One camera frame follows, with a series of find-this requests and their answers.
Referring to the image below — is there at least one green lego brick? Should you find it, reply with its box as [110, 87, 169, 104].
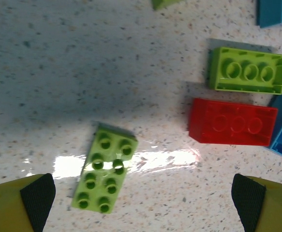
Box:
[151, 0, 186, 11]
[70, 122, 139, 215]
[208, 47, 282, 95]

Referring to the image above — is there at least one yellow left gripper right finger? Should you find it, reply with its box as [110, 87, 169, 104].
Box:
[231, 173, 282, 232]

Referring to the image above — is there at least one red lego brick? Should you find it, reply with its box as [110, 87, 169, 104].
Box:
[188, 98, 279, 147]

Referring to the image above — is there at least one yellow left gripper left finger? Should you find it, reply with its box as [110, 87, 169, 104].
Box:
[0, 173, 57, 232]

